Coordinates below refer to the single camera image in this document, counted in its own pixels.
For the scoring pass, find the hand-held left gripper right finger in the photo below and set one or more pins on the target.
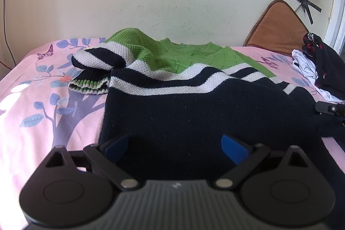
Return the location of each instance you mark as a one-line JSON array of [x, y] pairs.
[[233, 147]]

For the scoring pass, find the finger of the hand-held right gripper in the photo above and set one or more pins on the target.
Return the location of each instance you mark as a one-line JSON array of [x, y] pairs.
[[330, 108]]

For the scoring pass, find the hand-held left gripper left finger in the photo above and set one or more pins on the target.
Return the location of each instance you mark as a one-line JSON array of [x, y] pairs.
[[117, 149]]

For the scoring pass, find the navy green striped knit sweater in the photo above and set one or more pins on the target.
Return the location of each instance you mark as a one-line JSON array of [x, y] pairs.
[[188, 111]]

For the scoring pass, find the black garment with red print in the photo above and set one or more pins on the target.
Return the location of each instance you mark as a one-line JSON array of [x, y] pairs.
[[328, 65]]

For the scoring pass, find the white garment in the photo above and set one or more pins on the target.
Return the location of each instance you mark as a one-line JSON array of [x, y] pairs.
[[304, 65]]

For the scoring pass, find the pink floral bedsheet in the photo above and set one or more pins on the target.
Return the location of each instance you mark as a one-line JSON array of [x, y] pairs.
[[27, 138]]

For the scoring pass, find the brown cushion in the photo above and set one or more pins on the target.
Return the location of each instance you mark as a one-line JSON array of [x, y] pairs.
[[275, 28]]

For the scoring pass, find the white door frame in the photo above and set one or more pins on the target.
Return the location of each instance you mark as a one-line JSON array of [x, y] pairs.
[[335, 3]]

